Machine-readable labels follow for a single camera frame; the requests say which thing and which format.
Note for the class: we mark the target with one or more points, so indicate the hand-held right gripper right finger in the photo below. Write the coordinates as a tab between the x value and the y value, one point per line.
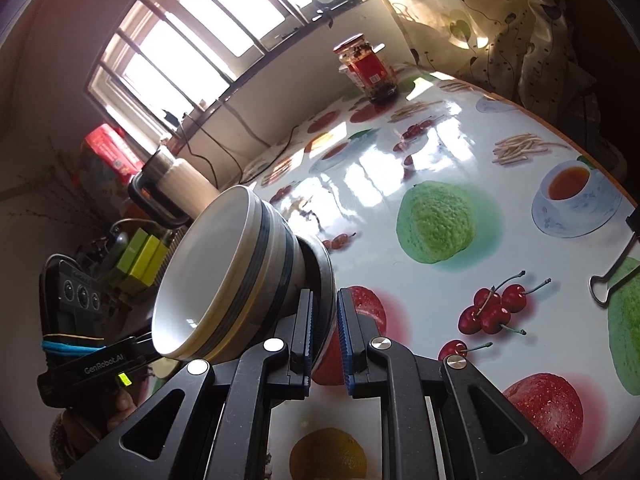
347	340

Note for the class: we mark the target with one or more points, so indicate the red-lidded sauce jar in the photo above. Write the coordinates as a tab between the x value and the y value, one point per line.
371	70

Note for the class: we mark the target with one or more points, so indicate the grey patterned tray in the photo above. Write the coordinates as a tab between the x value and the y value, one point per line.
167	255

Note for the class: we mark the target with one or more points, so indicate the person's left hand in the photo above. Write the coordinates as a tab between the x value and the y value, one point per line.
122	407

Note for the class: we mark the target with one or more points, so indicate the red carton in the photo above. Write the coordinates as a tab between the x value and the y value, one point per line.
107	152

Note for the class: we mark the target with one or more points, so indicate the dry twig branches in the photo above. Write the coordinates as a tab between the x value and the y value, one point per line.
40	185

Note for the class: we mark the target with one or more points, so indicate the thick green box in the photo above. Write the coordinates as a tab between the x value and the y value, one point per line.
146	262

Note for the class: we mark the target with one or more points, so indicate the barred window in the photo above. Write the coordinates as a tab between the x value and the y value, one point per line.
200	25

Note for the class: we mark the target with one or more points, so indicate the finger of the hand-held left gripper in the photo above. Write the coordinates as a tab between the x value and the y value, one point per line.
140	346

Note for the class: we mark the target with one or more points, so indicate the black binder clip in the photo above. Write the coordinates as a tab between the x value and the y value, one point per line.
616	272

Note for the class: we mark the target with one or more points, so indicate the heart-print curtain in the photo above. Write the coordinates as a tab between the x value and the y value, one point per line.
500	25

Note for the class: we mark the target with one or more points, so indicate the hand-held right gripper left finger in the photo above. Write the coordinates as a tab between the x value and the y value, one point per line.
306	332

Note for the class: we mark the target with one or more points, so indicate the cream electric kettle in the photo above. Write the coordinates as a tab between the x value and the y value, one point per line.
172	185

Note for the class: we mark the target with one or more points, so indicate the thin green box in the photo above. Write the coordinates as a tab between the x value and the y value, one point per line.
131	255

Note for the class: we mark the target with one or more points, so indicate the small white blue-striped bowl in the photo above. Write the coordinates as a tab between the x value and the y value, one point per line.
200	280

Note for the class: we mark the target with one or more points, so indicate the floral printed bag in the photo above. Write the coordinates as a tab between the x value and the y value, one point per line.
95	170

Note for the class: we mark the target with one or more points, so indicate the black object on windowsill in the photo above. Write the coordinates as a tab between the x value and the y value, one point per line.
320	10

